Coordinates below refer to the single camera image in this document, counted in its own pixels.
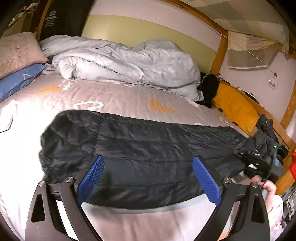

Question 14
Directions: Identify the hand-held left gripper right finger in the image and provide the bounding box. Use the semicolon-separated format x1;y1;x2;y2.
192;156;271;241

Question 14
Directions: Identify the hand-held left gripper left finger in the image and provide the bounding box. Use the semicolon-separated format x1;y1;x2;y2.
26;155;105;241

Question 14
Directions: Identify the black puffer jacket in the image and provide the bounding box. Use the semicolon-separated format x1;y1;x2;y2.
38;109;262;209

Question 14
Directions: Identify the person's right forearm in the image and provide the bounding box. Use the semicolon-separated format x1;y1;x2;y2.
264;193;285;241

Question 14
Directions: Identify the person's right hand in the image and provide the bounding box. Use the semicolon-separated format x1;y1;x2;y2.
252;176;277;197

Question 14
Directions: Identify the red object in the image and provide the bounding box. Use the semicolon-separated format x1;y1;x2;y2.
288;149;296;181

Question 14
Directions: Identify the dark garment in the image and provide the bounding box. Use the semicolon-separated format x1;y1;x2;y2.
254;113;289;160

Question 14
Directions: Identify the yellow cushion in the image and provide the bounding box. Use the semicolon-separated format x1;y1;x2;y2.
211;80;259;136

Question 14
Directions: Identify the black cloth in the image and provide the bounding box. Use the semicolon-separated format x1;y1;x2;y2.
196;72;220;109

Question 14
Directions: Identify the hanging checked cloth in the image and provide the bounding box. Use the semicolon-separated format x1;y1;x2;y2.
227;31;281;69

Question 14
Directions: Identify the white cloth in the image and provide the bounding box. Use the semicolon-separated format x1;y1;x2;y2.
0;101;14;133

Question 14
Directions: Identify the light grey comforter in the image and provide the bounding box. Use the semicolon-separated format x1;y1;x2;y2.
39;35;204;102

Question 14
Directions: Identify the blue pillow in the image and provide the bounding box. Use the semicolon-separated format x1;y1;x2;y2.
0;63;50;102

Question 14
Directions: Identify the plaid hanging curtain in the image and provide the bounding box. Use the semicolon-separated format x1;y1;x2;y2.
180;0;290;54

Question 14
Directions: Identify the pink pillow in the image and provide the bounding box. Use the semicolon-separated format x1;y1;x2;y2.
0;32;49;79

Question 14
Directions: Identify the black banner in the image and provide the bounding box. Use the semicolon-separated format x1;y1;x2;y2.
39;0;95;42

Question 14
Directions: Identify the brown cardboard box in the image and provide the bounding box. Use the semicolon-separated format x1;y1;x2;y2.
0;0;35;40

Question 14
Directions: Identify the white wall socket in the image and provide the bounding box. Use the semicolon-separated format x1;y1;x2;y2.
268;75;279;90

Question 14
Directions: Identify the white cord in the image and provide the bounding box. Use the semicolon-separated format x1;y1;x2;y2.
217;31;278;76

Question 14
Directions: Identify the wooden bed frame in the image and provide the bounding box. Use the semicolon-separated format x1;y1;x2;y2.
35;0;296;195

